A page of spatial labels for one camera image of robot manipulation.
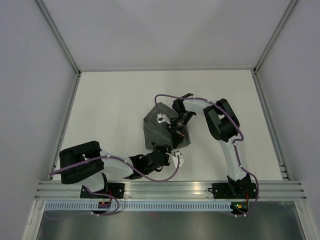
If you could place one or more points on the white slotted cable duct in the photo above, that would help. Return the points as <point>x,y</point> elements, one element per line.
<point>154,206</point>

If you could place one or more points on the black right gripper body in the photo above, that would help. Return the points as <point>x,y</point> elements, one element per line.
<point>182,120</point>

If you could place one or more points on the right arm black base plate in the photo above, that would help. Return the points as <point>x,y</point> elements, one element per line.
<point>226,191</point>

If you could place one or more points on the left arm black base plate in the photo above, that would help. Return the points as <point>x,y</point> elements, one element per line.
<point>116,190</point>

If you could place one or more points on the aluminium frame post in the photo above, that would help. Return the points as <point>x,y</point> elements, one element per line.
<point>275,35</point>
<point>57,35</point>

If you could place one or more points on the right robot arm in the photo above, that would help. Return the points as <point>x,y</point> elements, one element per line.
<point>224,127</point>

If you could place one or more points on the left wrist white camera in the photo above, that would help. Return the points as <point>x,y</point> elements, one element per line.
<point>177,158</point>

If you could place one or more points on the aluminium front rail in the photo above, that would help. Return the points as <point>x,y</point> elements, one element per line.
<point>176,191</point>

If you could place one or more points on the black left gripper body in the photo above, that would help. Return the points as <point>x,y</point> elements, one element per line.
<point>165,149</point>

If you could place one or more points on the wrist white camera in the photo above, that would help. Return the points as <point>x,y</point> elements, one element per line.
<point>177,158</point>
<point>162,118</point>

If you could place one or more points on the left aluminium frame post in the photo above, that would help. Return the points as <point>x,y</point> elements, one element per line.
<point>57,35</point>

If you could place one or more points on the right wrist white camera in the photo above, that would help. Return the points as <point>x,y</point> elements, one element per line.
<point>162,118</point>

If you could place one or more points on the right aluminium frame post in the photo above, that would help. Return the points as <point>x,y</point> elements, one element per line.
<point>275,35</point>

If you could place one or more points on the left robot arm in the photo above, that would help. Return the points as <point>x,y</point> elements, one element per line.
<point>93,175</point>

